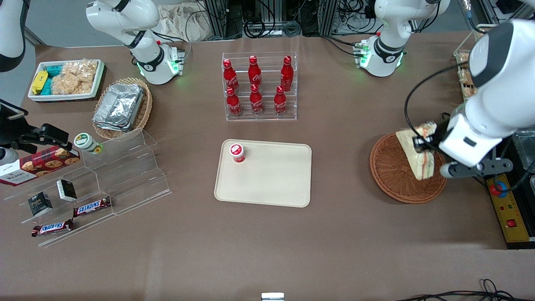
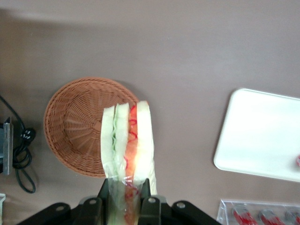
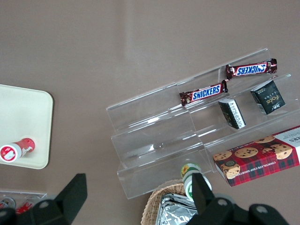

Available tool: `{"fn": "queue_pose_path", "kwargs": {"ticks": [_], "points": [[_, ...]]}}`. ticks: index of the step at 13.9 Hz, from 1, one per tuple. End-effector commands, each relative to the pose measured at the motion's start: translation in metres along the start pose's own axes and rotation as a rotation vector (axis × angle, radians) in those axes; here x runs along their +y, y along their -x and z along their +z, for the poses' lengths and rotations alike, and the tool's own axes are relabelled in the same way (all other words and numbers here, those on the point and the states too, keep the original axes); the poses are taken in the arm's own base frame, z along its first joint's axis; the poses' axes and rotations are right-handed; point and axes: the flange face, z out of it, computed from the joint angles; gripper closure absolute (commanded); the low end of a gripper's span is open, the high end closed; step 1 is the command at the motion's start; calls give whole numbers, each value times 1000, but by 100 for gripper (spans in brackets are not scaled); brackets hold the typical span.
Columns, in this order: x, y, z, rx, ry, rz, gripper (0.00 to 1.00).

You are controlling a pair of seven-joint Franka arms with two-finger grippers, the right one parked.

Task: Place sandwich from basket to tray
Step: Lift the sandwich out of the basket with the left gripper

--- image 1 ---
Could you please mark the red cola bottle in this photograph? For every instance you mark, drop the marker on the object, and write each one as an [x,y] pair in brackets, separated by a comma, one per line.
[286,73]
[254,72]
[230,75]
[256,100]
[233,102]
[280,101]

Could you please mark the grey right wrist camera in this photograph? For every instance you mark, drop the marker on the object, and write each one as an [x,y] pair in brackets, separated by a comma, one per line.
[7,156]

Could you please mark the brown chocolate bar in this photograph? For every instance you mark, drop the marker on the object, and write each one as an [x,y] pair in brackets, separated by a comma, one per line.
[92,207]
[52,228]

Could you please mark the clear plastic container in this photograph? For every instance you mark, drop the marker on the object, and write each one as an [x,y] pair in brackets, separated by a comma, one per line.
[526,148]

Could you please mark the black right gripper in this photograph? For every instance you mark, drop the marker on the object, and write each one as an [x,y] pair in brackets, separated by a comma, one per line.
[16,134]

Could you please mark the small black box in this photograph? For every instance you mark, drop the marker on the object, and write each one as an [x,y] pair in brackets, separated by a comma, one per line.
[67,190]
[40,204]

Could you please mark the clear acrylic stepped shelf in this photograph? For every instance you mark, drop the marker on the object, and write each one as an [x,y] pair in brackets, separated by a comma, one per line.
[125,175]

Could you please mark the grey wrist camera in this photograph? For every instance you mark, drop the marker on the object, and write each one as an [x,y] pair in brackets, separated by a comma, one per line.
[7,156]
[472,168]

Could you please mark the clear acrylic bottle rack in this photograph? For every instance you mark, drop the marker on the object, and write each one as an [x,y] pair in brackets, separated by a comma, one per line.
[261,118]

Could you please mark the beige cloth bag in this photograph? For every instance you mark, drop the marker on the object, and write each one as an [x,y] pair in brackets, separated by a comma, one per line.
[184,23]

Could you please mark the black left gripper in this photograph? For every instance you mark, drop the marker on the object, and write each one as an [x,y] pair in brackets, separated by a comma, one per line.
[437,136]

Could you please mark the beige plastic tray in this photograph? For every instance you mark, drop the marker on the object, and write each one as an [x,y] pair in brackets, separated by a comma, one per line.
[271,179]

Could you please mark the yellow snack packet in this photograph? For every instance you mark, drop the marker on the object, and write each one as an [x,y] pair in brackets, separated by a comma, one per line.
[39,82]

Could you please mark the aluminium frame post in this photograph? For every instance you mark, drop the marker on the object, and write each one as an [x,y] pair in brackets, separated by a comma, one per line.
[216,19]
[328,16]

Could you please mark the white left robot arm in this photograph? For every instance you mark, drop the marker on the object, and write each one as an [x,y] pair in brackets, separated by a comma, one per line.
[497,96]

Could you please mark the round brown wicker basket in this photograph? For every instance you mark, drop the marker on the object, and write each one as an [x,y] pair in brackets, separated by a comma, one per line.
[393,171]

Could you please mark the teal snack packet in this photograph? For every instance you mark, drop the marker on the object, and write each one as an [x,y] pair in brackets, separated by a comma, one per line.
[54,70]
[48,86]

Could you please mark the red white lidded cup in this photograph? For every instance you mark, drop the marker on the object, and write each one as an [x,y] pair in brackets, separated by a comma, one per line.
[237,151]

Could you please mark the oval tan wicker basket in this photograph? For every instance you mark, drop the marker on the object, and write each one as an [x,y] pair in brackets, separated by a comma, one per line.
[144,108]

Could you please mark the white rectangular bin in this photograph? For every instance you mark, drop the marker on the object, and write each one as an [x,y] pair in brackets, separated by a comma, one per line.
[62,97]

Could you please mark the clear rice cracker bag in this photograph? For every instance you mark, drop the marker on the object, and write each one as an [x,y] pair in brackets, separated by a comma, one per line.
[88,70]
[463,58]
[464,76]
[69,85]
[71,69]

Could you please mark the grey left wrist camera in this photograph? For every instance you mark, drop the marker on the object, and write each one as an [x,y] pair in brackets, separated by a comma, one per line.
[472,168]

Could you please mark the black machine yellow control panel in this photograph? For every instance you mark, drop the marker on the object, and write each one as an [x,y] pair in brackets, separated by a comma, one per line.
[508,217]

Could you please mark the small white object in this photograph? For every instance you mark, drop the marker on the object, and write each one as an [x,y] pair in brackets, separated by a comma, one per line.
[272,297]

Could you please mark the triangular sandwich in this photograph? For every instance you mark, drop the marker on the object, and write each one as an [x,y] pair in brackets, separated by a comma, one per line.
[424,167]

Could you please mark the stacked aluminium foil trays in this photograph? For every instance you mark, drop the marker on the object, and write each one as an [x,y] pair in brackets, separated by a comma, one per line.
[119,106]

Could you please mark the green white lidded jar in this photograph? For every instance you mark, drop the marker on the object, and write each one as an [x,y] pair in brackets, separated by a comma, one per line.
[87,142]

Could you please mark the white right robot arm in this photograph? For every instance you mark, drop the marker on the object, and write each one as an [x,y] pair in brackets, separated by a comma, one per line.
[125,16]

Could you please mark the red tartan cookie box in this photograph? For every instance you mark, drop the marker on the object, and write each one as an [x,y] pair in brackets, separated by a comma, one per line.
[37,165]

